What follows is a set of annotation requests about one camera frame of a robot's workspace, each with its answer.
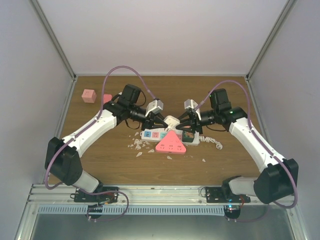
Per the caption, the green dragon cube socket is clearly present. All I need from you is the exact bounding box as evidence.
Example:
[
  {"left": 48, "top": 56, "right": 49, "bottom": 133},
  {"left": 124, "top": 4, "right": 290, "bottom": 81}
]
[{"left": 181, "top": 130, "right": 195, "bottom": 143}]

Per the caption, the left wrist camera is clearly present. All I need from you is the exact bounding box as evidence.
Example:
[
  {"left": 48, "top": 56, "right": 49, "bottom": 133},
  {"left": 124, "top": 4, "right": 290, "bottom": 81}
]
[{"left": 145, "top": 99, "right": 164, "bottom": 117}]

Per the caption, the left aluminium frame post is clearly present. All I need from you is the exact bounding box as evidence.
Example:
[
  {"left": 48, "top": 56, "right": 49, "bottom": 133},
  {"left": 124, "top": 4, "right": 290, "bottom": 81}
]
[{"left": 29, "top": 0, "right": 77, "bottom": 82}]

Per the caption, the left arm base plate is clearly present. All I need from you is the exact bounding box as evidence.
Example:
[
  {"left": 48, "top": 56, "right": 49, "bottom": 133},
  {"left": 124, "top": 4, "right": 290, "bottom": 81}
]
[{"left": 70, "top": 186, "right": 119, "bottom": 205}]

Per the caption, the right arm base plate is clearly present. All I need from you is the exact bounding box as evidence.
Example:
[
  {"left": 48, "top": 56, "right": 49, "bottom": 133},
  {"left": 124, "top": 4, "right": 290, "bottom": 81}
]
[{"left": 199, "top": 186, "right": 251, "bottom": 204}]

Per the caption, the white power strip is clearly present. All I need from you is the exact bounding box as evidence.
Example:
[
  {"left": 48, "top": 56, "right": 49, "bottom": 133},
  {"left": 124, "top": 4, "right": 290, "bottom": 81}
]
[{"left": 140, "top": 128, "right": 200, "bottom": 146}]

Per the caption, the pink flat square adapter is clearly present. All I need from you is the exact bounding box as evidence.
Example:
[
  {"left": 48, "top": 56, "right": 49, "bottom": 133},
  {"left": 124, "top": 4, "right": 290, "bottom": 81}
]
[{"left": 103, "top": 94, "right": 113, "bottom": 104}]

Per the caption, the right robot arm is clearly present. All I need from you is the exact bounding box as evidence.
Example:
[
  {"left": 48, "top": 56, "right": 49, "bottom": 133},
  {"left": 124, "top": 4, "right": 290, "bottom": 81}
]
[{"left": 176, "top": 88, "right": 299, "bottom": 208}]

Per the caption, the pink triangular socket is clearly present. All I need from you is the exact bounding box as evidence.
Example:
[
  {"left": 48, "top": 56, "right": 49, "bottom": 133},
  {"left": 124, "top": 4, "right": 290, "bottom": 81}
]
[{"left": 155, "top": 130, "right": 186, "bottom": 155}]

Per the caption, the aluminium front rail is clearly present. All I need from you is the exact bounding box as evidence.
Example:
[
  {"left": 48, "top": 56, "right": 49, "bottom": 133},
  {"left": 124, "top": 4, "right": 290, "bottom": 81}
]
[{"left": 26, "top": 183, "right": 298, "bottom": 206}]

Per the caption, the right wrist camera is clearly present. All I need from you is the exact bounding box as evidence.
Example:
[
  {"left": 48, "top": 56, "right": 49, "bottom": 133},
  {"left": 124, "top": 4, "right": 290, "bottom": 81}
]
[{"left": 183, "top": 99, "right": 202, "bottom": 120}]

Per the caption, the aluminium frame post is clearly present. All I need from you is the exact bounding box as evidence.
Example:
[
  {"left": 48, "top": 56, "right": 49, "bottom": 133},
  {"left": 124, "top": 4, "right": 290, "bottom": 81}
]
[
  {"left": 245, "top": 0, "right": 297, "bottom": 82},
  {"left": 29, "top": 0, "right": 77, "bottom": 82}
]

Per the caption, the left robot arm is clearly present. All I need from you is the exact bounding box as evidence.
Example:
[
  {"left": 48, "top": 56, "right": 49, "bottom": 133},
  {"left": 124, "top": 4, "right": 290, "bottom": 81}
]
[{"left": 44, "top": 84, "right": 168, "bottom": 202}]

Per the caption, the pink cube socket adapter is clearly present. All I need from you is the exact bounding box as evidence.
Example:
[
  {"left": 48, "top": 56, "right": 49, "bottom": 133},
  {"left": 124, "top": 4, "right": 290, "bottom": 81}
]
[{"left": 81, "top": 89, "right": 97, "bottom": 104}]

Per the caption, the right aluminium frame post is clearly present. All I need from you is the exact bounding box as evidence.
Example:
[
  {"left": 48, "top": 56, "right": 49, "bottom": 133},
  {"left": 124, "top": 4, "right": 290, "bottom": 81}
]
[{"left": 245, "top": 0, "right": 297, "bottom": 82}]

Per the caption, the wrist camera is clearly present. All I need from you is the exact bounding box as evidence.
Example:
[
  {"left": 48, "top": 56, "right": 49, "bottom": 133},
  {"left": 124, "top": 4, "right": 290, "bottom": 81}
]
[
  {"left": 145, "top": 99, "right": 164, "bottom": 117},
  {"left": 183, "top": 99, "right": 202, "bottom": 120}
]

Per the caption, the white folding charger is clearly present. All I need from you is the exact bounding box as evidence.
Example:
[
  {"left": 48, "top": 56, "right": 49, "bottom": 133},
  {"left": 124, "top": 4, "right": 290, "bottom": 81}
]
[{"left": 164, "top": 115, "right": 180, "bottom": 130}]

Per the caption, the slotted cable duct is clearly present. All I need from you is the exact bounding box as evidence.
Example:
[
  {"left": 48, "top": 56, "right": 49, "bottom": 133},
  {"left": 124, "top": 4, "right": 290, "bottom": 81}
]
[{"left": 38, "top": 204, "right": 225, "bottom": 216}]

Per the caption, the white coiled power cord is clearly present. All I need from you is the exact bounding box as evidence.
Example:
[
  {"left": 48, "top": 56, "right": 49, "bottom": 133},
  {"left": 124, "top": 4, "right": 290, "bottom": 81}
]
[{"left": 199, "top": 136, "right": 224, "bottom": 151}]

